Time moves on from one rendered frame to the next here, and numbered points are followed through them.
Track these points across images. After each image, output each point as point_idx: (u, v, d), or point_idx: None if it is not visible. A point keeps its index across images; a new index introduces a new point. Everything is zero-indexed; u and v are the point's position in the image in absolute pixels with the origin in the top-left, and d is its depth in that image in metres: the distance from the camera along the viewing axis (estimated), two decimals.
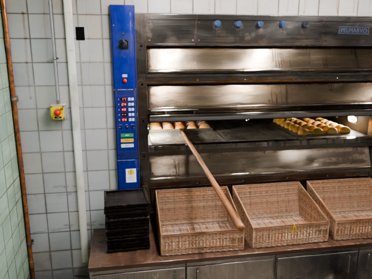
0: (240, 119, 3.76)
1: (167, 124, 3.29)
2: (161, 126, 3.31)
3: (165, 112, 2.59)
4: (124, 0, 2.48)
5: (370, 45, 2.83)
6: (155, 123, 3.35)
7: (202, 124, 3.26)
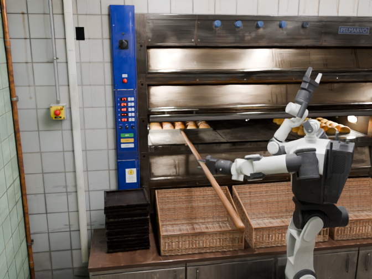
0: (240, 119, 3.76)
1: (167, 124, 3.29)
2: (161, 126, 3.31)
3: (165, 112, 2.59)
4: (124, 0, 2.48)
5: (370, 45, 2.83)
6: (155, 123, 3.35)
7: (202, 124, 3.26)
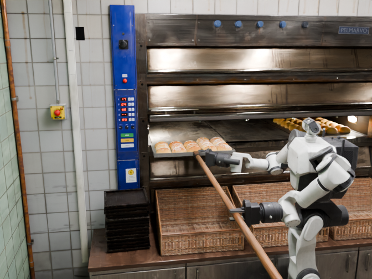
0: (240, 119, 3.76)
1: (177, 145, 2.58)
2: (169, 148, 2.60)
3: (165, 112, 2.59)
4: (124, 0, 2.48)
5: (370, 45, 2.83)
6: (161, 143, 2.64)
7: (222, 146, 2.55)
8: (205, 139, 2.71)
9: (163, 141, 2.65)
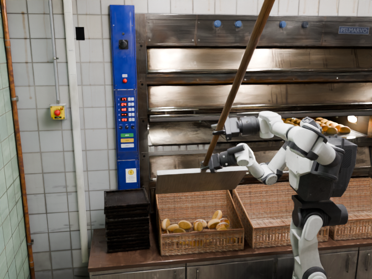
0: None
1: None
2: (163, 228, 2.71)
3: (165, 112, 2.59)
4: (124, 0, 2.48)
5: (370, 45, 2.83)
6: (164, 232, 2.61)
7: None
8: None
9: (166, 231, 2.60)
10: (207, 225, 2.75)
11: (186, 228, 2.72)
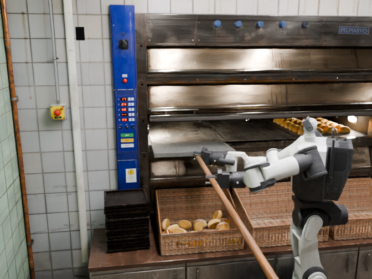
0: (240, 119, 3.76)
1: None
2: (163, 228, 2.71)
3: (165, 112, 2.59)
4: (124, 0, 2.48)
5: (370, 45, 2.83)
6: (164, 232, 2.61)
7: None
8: None
9: (166, 231, 2.60)
10: (207, 225, 2.75)
11: (186, 226, 2.73)
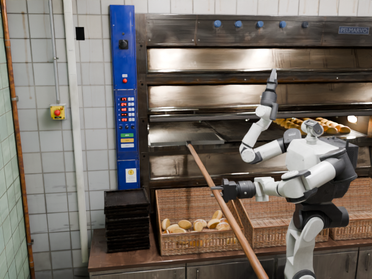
0: (240, 119, 3.76)
1: None
2: (163, 228, 2.71)
3: (165, 112, 2.59)
4: (124, 0, 2.48)
5: (370, 45, 2.83)
6: (164, 232, 2.61)
7: None
8: None
9: (166, 231, 2.60)
10: (207, 225, 2.75)
11: (186, 226, 2.73)
